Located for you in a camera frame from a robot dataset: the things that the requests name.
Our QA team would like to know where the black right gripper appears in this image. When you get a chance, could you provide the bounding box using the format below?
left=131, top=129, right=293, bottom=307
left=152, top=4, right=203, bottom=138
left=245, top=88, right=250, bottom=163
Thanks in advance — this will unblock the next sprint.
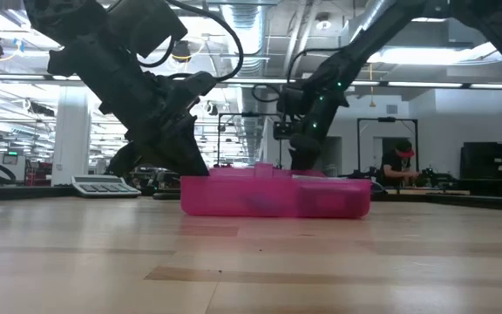
left=288, top=71, right=351, bottom=172

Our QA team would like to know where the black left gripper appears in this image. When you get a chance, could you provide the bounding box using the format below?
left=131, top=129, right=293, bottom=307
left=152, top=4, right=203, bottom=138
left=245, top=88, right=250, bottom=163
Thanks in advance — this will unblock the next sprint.
left=98, top=71, right=211, bottom=178

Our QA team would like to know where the pink plastic pencil case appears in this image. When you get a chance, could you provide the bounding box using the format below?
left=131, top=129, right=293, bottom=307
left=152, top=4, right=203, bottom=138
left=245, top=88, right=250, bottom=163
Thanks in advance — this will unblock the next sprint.
left=180, top=162, right=372, bottom=220

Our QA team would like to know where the black stapler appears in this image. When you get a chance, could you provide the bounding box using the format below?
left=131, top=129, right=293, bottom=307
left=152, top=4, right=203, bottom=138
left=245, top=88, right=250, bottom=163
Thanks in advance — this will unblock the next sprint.
left=152, top=190, right=183, bottom=201

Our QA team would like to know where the silver grey calculator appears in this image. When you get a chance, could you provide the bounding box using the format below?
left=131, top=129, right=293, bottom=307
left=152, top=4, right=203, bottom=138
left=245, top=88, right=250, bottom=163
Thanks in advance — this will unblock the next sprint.
left=71, top=174, right=143, bottom=199

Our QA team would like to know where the white square column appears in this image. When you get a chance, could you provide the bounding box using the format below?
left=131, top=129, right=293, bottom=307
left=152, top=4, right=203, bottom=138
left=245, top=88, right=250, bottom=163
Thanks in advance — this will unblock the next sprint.
left=51, top=85, right=92, bottom=188

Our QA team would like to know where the person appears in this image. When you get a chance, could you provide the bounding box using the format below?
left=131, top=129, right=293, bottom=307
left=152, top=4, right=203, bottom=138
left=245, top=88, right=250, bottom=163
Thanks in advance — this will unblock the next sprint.
left=380, top=138, right=421, bottom=188

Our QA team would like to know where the long ceiling light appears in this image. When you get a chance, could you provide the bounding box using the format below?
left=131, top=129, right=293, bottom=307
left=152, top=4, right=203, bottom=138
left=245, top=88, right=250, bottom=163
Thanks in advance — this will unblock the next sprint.
left=366, top=41, right=502, bottom=66

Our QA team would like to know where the black cabinet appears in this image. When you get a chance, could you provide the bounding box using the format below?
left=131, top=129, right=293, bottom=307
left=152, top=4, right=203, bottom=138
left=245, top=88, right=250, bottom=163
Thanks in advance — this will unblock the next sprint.
left=458, top=140, right=502, bottom=198

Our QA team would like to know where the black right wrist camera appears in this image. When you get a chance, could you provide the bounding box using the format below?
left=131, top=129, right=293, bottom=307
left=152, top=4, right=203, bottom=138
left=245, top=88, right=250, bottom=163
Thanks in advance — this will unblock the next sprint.
left=272, top=120, right=298, bottom=141

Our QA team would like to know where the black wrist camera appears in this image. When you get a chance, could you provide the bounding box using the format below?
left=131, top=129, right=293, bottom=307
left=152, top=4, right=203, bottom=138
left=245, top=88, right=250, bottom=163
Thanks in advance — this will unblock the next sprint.
left=272, top=120, right=298, bottom=141
left=166, top=71, right=218, bottom=110

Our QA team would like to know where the black background station frame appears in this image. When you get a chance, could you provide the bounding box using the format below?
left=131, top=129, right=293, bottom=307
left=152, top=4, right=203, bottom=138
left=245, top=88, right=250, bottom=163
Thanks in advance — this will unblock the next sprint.
left=356, top=116, right=420, bottom=184
left=217, top=111, right=283, bottom=169

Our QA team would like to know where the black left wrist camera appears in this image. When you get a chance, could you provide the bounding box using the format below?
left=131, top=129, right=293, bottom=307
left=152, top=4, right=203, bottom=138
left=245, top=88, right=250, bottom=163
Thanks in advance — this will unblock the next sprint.
left=166, top=71, right=218, bottom=110

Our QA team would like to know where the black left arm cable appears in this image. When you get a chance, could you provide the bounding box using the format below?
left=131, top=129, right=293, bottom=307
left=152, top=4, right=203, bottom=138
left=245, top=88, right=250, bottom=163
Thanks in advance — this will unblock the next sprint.
left=163, top=0, right=246, bottom=84

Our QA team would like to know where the silver ventilation duct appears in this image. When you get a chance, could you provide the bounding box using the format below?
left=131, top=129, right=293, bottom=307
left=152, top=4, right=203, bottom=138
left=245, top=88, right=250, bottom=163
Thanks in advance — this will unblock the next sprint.
left=220, top=0, right=274, bottom=79

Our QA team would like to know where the black metal table frame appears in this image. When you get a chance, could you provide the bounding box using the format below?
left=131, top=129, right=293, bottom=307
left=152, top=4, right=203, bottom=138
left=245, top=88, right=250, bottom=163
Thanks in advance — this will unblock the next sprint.
left=0, top=184, right=502, bottom=214

